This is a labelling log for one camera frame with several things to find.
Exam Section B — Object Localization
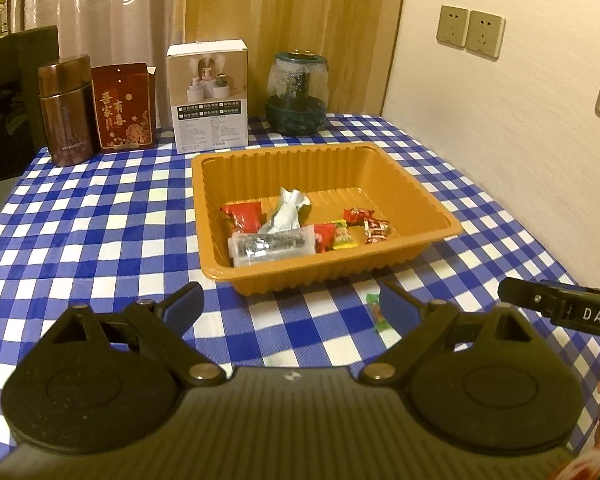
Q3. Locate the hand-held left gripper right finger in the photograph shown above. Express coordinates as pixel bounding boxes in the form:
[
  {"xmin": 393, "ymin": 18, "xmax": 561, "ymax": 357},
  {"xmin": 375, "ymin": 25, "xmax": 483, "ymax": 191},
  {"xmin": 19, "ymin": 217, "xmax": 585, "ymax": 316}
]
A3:
[{"xmin": 357, "ymin": 280, "xmax": 533, "ymax": 386}]

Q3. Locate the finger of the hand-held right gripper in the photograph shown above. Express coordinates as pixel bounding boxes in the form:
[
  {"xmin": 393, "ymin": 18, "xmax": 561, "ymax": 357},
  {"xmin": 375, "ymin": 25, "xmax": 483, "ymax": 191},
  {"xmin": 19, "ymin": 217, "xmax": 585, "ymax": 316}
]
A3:
[{"xmin": 497, "ymin": 276, "xmax": 578, "ymax": 317}]

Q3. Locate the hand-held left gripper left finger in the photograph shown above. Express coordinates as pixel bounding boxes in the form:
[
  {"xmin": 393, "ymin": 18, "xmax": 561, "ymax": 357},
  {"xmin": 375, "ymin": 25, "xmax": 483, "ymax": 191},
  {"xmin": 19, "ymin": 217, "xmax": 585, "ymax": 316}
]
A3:
[{"xmin": 50, "ymin": 281, "xmax": 226, "ymax": 388}]

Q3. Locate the red candy with white print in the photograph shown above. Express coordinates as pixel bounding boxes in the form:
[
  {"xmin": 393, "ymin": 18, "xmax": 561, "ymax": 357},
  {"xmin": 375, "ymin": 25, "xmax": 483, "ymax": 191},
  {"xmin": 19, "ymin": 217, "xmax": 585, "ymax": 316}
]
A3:
[{"xmin": 362, "ymin": 217, "xmax": 392, "ymax": 245}]

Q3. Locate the yellow green candy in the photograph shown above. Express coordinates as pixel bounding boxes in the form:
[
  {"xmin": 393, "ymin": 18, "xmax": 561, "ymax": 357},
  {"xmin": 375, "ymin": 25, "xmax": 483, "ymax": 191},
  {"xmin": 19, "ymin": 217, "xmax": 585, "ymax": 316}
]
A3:
[{"xmin": 330, "ymin": 220, "xmax": 358, "ymax": 251}]

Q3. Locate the small red candy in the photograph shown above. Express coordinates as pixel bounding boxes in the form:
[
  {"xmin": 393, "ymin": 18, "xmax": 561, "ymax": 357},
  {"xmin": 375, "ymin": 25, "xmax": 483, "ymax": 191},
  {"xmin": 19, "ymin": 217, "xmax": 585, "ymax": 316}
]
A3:
[{"xmin": 342, "ymin": 207, "xmax": 377, "ymax": 227}]

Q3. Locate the red candy packet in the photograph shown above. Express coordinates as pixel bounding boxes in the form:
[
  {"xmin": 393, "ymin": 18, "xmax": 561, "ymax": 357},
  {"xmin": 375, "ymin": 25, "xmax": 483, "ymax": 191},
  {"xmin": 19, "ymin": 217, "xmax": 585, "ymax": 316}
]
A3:
[{"xmin": 314, "ymin": 223, "xmax": 337, "ymax": 253}]

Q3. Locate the clear sesame snack packet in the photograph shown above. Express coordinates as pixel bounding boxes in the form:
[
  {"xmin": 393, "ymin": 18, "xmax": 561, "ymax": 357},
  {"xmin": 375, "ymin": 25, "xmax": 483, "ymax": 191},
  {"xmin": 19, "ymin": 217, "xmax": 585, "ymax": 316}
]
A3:
[{"xmin": 227, "ymin": 225, "xmax": 316, "ymax": 268}]

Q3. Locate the large red snack packet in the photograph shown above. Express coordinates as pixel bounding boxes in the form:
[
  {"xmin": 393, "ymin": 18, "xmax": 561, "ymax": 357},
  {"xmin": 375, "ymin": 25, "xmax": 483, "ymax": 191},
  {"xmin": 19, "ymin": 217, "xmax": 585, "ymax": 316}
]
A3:
[{"xmin": 219, "ymin": 201, "xmax": 267, "ymax": 233}]

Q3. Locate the orange ribbed plastic tray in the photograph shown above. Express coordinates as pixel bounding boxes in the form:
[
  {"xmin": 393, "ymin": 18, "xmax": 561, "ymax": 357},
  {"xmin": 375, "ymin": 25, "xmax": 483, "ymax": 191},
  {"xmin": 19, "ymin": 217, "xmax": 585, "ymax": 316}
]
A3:
[{"xmin": 191, "ymin": 142, "xmax": 463, "ymax": 295}]

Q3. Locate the blue checkered tablecloth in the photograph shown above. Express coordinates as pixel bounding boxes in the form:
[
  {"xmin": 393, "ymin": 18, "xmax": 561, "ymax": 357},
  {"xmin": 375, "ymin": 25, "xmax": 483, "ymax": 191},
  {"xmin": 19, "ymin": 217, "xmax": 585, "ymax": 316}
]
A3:
[{"xmin": 0, "ymin": 112, "xmax": 600, "ymax": 480}]

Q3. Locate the white product box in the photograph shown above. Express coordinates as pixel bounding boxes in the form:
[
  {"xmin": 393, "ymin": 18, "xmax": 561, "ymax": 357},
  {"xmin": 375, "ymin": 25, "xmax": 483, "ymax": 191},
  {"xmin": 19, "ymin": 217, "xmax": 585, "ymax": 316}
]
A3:
[{"xmin": 166, "ymin": 38, "xmax": 251, "ymax": 155}]

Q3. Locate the red gift box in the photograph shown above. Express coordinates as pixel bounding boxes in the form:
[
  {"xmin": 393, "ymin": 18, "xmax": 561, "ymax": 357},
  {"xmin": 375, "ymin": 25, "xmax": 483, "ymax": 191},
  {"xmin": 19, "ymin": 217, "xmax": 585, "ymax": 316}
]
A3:
[{"xmin": 91, "ymin": 62, "xmax": 157, "ymax": 155}]

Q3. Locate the brown metal thermos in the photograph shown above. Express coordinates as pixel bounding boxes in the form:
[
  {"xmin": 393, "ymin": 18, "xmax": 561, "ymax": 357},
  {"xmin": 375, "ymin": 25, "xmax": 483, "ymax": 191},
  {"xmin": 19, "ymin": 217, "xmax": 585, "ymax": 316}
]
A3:
[{"xmin": 37, "ymin": 54, "xmax": 95, "ymax": 167}]

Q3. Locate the glass jar with green base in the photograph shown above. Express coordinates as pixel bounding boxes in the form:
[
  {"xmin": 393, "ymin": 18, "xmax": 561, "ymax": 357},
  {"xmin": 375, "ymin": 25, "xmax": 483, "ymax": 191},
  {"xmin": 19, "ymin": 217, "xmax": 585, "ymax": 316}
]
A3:
[{"xmin": 265, "ymin": 49, "xmax": 328, "ymax": 137}]

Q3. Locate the black chair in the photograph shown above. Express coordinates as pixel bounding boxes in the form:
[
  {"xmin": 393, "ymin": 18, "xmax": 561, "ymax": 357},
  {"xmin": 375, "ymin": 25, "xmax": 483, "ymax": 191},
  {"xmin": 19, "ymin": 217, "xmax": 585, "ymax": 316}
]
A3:
[{"xmin": 0, "ymin": 25, "xmax": 61, "ymax": 188}]

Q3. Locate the sheer white curtain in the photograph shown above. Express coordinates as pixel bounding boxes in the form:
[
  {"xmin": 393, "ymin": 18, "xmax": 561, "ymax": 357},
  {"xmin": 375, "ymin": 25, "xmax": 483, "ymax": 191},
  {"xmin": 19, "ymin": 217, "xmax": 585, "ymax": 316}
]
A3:
[{"xmin": 7, "ymin": 0, "xmax": 191, "ymax": 111}]

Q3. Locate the yellow curtain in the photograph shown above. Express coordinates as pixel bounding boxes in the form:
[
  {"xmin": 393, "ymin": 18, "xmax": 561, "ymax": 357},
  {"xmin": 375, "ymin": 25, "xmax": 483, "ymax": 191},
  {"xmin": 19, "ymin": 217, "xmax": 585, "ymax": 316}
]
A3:
[{"xmin": 185, "ymin": 0, "xmax": 408, "ymax": 116}]

